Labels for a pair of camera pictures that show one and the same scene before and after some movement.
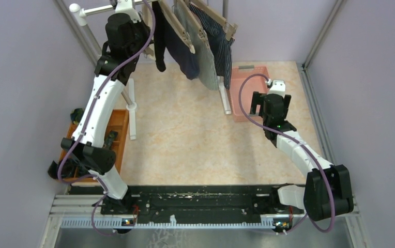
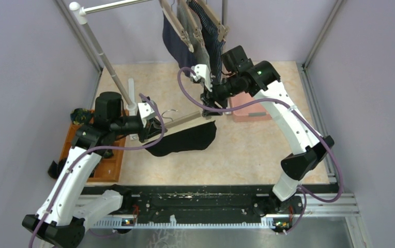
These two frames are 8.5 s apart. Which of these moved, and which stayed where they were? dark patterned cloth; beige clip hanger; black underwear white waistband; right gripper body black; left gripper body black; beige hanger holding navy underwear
Moved: black underwear white waistband; beige clip hanger; right gripper body black; left gripper body black
Stayed: beige hanger holding navy underwear; dark patterned cloth
